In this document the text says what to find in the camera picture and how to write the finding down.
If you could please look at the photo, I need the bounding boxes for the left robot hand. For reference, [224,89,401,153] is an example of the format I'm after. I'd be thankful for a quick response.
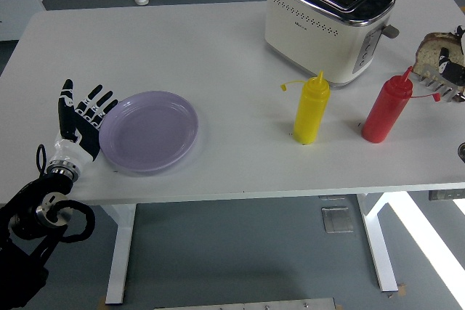
[49,78,121,170]

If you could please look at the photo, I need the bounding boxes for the slice of bread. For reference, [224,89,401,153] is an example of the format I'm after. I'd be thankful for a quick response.
[413,31,465,76]

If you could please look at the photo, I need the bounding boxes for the metal toast rack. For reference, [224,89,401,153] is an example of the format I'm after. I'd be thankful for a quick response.
[417,62,465,104]

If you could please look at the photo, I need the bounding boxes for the cream two-slot toaster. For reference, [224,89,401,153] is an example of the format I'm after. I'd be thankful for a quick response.
[264,0,400,89]

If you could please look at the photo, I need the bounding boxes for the metal floor socket cover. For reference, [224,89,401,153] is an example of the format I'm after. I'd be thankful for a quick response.
[320,205,354,234]

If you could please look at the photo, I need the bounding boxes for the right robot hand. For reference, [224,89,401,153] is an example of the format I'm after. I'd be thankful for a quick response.
[437,25,465,88]

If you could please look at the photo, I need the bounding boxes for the grey table control panel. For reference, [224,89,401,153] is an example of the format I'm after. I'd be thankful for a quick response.
[427,188,465,201]

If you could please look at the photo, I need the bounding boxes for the yellow squeeze bottle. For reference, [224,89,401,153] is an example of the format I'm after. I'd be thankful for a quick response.
[279,70,331,145]

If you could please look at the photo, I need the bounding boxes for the red squeeze bottle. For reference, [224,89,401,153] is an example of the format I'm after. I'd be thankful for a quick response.
[360,65,441,143]

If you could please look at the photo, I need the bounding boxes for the purple plate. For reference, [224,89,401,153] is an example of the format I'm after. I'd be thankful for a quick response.
[98,91,200,174]

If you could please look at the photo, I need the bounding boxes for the metal floor plate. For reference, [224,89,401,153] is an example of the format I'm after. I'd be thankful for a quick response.
[152,297,337,310]

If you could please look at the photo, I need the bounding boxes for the white table leg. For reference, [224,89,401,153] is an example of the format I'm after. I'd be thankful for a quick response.
[100,203,137,306]
[355,193,399,293]

